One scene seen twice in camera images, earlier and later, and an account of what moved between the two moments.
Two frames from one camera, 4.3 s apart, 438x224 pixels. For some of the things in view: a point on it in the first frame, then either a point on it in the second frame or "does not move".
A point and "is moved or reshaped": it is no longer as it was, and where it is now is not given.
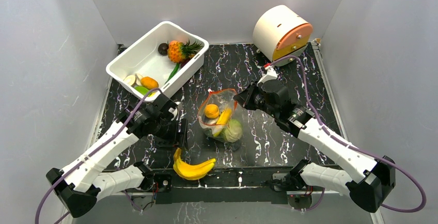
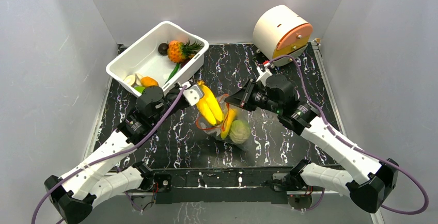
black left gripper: x=171 y=141 -> x=176 y=90
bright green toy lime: x=141 y=90 does not move
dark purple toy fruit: x=162 y=48 does not move
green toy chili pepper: x=175 y=70 does not move
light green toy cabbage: x=233 y=131 is moved or reshaped
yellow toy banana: x=191 y=171 -> x=209 y=106
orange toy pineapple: x=178 y=51 does not move
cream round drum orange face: x=279 y=32 does not move
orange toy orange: x=149 y=82 does not move
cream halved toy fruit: x=130 y=79 does not move
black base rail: x=224 y=186 does not move
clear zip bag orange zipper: x=219 y=116 is moved or reshaped
